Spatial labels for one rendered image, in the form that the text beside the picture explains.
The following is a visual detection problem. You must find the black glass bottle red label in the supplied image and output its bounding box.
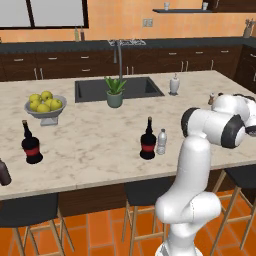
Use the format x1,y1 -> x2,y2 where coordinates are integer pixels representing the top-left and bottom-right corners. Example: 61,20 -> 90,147
21,119 -> 44,165
139,116 -> 158,161

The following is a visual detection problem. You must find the clear plastic water bottle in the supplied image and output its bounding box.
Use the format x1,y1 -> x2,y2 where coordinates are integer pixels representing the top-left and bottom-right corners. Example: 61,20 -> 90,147
156,128 -> 168,156

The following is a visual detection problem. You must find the green plant in grey pot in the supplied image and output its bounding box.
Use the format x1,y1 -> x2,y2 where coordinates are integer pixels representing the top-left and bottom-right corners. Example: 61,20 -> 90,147
104,75 -> 128,109

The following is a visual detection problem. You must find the dark sink basin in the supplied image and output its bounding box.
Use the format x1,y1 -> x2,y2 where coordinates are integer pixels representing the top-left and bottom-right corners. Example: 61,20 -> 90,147
74,76 -> 166,104

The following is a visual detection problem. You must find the white soap dispenser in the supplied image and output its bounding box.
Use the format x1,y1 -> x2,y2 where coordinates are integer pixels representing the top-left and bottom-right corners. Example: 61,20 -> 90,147
168,72 -> 181,97

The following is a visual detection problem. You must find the black seat wooden stool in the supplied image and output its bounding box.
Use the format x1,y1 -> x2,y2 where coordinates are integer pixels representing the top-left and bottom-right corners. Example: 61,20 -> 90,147
209,164 -> 256,256
121,175 -> 178,256
0,192 -> 76,256

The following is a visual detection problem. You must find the dark wooden cupboard run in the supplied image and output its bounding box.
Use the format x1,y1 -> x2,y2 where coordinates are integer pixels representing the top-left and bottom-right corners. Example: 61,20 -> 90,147
0,43 -> 256,95

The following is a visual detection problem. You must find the grey sink tap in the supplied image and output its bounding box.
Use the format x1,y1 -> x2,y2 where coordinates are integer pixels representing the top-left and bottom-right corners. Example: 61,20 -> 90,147
113,39 -> 124,83

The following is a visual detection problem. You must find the yellow-green apple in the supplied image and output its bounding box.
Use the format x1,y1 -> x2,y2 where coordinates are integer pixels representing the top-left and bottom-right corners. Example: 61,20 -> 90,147
28,93 -> 43,104
40,90 -> 54,102
49,98 -> 64,112
29,100 -> 41,112
36,103 -> 52,114

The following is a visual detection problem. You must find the grey fruit bowl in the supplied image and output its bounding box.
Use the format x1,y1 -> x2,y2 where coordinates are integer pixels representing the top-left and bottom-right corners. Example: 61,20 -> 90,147
23,94 -> 68,127

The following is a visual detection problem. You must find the white dish rack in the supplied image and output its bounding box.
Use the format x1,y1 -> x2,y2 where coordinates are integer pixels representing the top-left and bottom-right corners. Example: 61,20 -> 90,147
107,38 -> 148,47

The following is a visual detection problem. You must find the pale oil bottle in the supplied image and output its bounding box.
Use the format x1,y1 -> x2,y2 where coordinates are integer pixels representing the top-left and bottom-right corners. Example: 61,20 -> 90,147
73,26 -> 81,43

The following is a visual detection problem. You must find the dark brown bottle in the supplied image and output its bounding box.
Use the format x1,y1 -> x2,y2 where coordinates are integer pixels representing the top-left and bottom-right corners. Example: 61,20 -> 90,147
0,158 -> 13,187

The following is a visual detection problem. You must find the dark framed window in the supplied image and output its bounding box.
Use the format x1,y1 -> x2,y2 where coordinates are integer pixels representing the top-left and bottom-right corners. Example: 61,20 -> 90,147
0,0 -> 90,31

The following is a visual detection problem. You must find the grey utensil pot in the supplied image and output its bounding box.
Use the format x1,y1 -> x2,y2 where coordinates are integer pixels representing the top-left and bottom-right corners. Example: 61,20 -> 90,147
242,18 -> 255,39

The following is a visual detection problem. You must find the dark wall shelf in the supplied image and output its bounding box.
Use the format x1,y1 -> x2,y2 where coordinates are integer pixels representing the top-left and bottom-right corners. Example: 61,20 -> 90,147
152,8 -> 214,14

